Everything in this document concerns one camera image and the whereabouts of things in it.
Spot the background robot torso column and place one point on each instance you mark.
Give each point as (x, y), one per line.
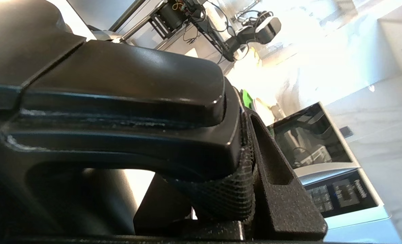
(168, 17)

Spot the silver microwave oven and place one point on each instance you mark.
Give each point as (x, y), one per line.
(322, 149)

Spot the black wall socket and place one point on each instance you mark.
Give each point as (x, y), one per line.
(346, 131)

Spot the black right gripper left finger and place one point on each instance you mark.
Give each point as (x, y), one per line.
(217, 200)

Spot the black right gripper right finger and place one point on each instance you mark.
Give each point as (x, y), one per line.
(285, 210)

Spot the black electric kettle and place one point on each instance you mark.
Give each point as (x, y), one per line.
(102, 84)

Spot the green tray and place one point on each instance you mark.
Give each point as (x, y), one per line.
(247, 100)

